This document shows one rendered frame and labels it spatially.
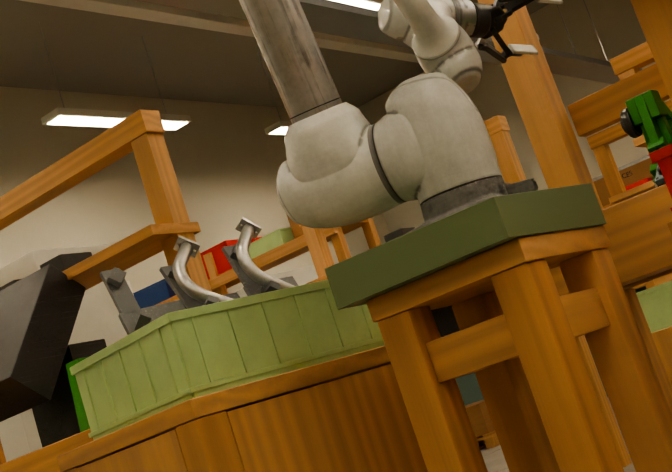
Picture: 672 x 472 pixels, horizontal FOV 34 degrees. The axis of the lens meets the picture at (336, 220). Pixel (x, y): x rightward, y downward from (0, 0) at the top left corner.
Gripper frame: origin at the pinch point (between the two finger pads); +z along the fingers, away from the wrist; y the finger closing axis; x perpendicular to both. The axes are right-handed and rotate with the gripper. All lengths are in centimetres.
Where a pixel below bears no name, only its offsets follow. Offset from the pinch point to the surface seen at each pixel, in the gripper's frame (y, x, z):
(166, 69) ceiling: -517, 710, 189
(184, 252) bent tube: -63, -6, -73
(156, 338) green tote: -47, -44, -92
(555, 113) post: -33.8, 11.7, 27.3
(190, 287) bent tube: -63, -17, -75
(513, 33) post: -23.6, 33.1, 20.7
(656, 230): -7, -61, -4
